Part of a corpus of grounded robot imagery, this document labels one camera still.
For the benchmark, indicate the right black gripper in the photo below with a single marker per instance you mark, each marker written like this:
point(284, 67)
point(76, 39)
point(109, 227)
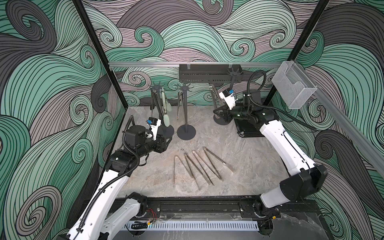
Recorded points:
point(226, 113)

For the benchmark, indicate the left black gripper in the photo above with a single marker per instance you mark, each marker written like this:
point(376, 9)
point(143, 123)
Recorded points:
point(160, 146)

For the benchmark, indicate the dark utensil rack stand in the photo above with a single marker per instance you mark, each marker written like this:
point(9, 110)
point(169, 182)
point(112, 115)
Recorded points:
point(185, 132)
point(234, 75)
point(167, 132)

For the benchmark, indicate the clear metal tongs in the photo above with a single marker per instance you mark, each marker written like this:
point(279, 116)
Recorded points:
point(215, 96)

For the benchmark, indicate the green metal tongs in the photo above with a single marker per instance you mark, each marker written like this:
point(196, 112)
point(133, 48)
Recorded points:
point(167, 107)

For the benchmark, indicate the black metal tongs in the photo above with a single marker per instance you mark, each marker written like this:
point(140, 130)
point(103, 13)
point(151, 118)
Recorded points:
point(157, 104)

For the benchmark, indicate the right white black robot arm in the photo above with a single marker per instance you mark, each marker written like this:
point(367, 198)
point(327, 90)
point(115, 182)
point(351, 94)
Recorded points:
point(306, 177)

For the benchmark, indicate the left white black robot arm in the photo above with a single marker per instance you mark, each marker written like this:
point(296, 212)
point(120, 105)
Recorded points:
point(96, 222)

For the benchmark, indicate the black tray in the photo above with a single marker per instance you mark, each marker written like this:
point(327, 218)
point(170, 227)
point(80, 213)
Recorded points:
point(247, 130)

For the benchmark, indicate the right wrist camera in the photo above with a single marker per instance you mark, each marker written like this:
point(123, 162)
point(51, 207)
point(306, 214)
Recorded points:
point(229, 97)

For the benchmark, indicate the black perforated wall shelf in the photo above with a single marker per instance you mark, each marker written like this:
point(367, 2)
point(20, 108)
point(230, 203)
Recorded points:
point(210, 74)

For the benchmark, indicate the clear plastic wall bin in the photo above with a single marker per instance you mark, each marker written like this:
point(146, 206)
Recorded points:
point(293, 84)

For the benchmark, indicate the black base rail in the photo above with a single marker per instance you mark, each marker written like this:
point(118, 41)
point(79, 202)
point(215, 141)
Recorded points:
point(243, 206)

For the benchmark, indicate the white slotted cable duct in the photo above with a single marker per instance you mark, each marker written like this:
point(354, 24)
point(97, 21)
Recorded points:
point(248, 226)

